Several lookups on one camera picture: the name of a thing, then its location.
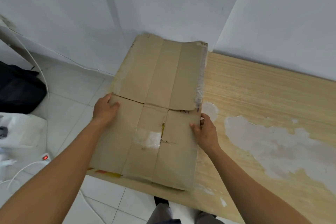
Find person's right forearm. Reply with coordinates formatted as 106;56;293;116
207;145;310;224

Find person's left hand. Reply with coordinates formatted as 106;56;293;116
92;92;121;127

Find light wooden table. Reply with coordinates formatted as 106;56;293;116
86;51;336;224

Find black bag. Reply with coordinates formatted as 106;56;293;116
0;61;48;114

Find white cable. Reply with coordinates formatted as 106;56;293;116
0;21;51;153
0;161;50;190

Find person's right hand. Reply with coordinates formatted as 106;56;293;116
189;113;221;153

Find person's left forearm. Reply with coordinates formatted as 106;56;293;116
0;119;105;224

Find white plastic bag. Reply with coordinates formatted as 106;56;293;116
0;113;48;182

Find brown cardboard box yellow sides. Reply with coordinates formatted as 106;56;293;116
86;33;209;191

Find person's grey trousers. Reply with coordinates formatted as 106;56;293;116
147;203;224;224

